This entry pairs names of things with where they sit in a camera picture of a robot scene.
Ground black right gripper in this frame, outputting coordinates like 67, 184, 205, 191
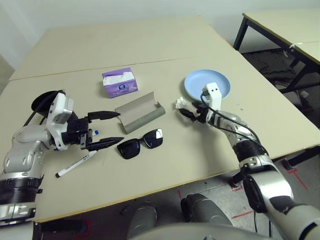
179, 103, 210, 125

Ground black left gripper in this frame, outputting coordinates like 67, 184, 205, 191
61, 110, 125, 152

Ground white tissue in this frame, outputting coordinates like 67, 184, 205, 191
176, 97, 195, 113

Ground black sunglasses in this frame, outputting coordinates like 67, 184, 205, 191
116, 128, 164, 160

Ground grey glasses case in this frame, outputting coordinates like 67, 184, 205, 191
114, 91, 167, 135

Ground blue plastic plate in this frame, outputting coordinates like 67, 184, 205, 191
184, 69, 231, 101

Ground white marker black cap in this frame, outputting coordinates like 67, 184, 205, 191
55, 149, 98, 179

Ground purple tissue box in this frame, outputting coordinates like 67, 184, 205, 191
101, 66, 139, 99

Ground black plastic cup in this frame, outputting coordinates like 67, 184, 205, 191
31, 90, 63, 118

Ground black metal table foot bar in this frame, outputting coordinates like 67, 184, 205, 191
284, 144, 320, 167
231, 169, 247, 187
33, 219, 87, 236

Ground dark floor mat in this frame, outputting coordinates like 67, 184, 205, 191
241, 48, 320, 131

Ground grey robot right leg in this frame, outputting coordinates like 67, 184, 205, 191
180, 193, 233, 227

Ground grey robot leg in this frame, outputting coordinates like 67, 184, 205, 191
127, 206, 158, 238
180, 193, 233, 227

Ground grey robot left leg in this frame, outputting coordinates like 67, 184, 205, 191
127, 206, 158, 238

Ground grey robot torso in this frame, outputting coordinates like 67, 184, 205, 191
127, 222, 266, 240

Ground beige table black legs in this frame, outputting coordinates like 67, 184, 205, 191
233, 9, 320, 111

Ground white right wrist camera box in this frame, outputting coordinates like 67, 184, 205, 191
202, 82, 222, 111

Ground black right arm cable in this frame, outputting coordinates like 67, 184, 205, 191
199, 91, 261, 148

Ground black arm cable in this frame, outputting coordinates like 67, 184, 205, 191
23, 89, 66, 127
199, 91, 261, 148

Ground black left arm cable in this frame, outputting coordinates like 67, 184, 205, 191
23, 89, 66, 127

